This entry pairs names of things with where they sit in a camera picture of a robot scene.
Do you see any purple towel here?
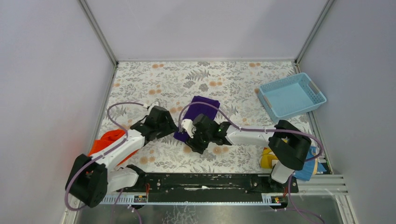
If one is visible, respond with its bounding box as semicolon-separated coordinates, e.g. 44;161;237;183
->
173;96;220;143

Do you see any yellow blue Pokemon towel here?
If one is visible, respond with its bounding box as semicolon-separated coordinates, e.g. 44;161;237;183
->
259;146;327;182

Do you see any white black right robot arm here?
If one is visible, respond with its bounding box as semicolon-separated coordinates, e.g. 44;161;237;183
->
180;114;311;184

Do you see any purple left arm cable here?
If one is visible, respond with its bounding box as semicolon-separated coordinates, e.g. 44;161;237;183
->
64;102;156;212

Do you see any light blue plastic basket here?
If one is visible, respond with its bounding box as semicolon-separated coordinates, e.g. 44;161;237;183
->
258;73;327;123

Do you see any orange towel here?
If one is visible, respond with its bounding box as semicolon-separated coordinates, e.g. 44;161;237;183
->
88;129;145;170

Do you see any white slotted cable duct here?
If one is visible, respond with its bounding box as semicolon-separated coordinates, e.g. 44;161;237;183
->
100;193;283;206

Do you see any floral patterned table mat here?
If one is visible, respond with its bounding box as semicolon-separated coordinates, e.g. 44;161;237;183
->
99;61;295;174

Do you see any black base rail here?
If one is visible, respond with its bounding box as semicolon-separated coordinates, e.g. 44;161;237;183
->
124;173;299;198

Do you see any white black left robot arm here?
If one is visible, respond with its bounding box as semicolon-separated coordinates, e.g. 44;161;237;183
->
64;105;178;210

